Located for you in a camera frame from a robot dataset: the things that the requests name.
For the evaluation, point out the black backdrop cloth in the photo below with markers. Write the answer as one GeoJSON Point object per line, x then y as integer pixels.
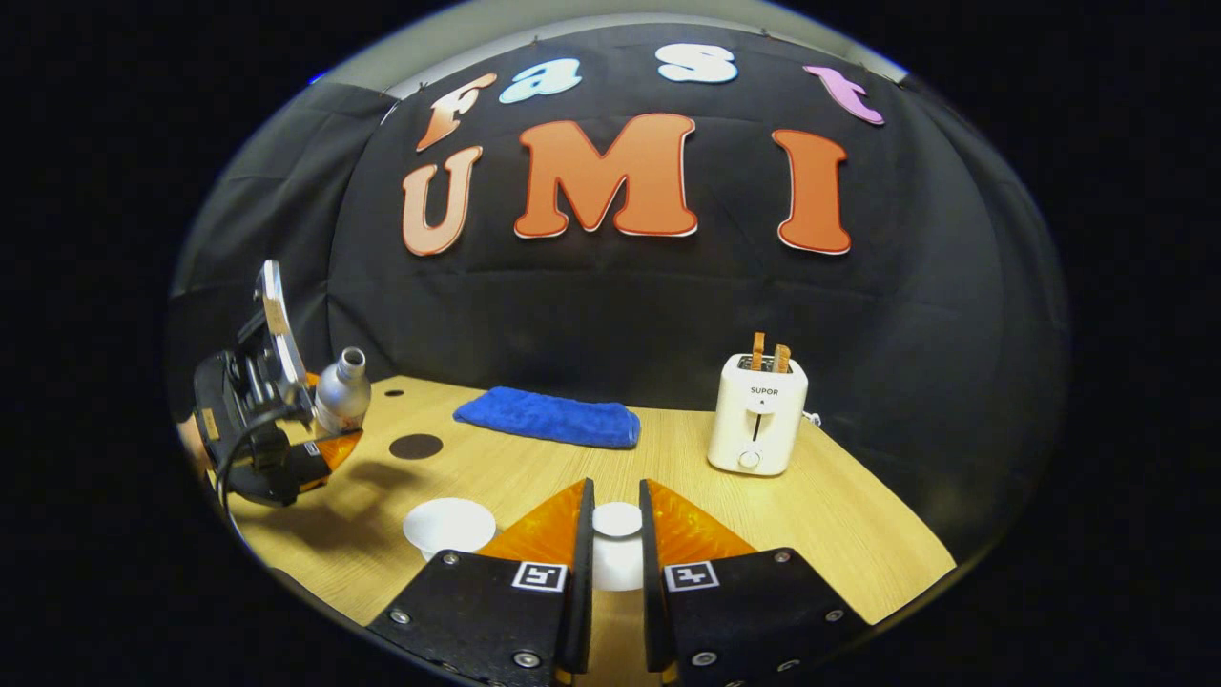
{"type": "Point", "coordinates": [620, 305]}

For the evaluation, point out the white toaster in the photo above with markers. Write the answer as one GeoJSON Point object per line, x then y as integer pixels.
{"type": "Point", "coordinates": [758, 420]}

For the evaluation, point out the silver water bottle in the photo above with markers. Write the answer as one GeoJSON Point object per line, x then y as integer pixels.
{"type": "Point", "coordinates": [341, 396]}

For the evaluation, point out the white teacup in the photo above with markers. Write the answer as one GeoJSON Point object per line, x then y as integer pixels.
{"type": "Point", "coordinates": [448, 525]}

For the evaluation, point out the toast slice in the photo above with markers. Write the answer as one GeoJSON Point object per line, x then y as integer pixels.
{"type": "Point", "coordinates": [781, 360]}
{"type": "Point", "coordinates": [758, 351]}

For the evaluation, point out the blue towel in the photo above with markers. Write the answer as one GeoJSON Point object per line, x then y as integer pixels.
{"type": "Point", "coordinates": [548, 418]}

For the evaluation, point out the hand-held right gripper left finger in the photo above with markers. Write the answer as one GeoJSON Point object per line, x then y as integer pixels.
{"type": "Point", "coordinates": [582, 611]}

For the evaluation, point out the round brown coaster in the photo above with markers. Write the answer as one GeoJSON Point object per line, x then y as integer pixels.
{"type": "Point", "coordinates": [416, 447]}

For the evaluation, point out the white teacup lid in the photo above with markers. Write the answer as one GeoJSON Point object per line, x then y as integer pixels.
{"type": "Point", "coordinates": [618, 553]}

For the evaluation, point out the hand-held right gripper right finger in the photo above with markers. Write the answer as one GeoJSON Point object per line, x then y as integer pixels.
{"type": "Point", "coordinates": [653, 611]}

